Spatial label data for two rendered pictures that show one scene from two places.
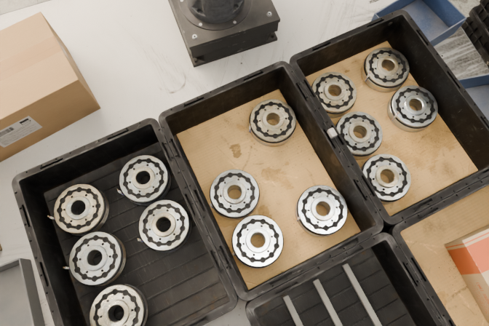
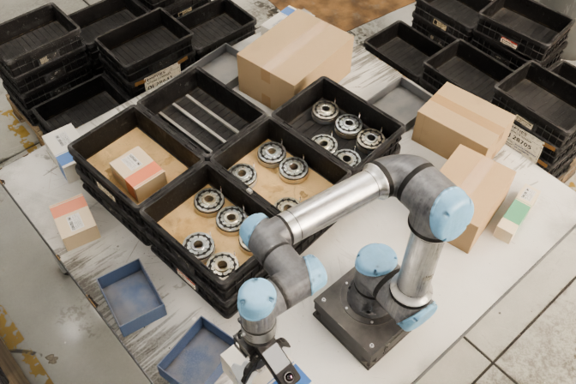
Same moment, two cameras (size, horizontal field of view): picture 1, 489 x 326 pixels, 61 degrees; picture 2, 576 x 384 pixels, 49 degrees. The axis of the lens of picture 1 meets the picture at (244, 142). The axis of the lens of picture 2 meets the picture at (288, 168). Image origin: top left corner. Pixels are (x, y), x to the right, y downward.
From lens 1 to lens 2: 1.84 m
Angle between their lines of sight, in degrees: 59
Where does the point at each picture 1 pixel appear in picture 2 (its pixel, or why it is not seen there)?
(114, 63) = not seen: hidden behind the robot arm
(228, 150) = (308, 193)
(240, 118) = not seen: hidden behind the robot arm
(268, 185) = (276, 183)
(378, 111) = (220, 243)
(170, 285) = (307, 129)
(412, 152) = (193, 225)
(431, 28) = (181, 371)
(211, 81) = (347, 265)
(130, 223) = (342, 146)
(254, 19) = (333, 291)
